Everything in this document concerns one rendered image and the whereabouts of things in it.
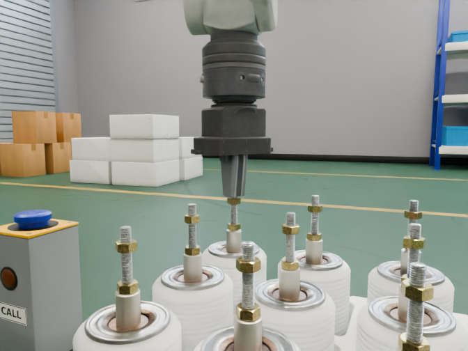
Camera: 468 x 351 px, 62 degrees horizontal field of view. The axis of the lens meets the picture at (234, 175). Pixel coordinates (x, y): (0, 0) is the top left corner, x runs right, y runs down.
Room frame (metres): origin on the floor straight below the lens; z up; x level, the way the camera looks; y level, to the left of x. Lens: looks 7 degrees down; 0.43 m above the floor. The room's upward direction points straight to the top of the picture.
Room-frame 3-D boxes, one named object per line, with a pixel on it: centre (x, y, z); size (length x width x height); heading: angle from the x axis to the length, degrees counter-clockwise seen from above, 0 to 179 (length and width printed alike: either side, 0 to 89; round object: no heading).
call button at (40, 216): (0.45, 0.24, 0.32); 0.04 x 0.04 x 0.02
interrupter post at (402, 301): (0.35, -0.17, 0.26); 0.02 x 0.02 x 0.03
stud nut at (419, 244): (0.35, -0.17, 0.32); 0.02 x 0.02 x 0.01; 83
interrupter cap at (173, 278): (0.45, 0.05, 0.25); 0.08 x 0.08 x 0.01
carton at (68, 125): (4.12, 1.81, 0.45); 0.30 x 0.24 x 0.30; 66
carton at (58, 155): (3.95, 1.86, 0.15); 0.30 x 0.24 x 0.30; 69
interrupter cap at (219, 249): (0.55, 0.00, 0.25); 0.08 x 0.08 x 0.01
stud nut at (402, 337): (0.24, -0.12, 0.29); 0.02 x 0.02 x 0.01; 82
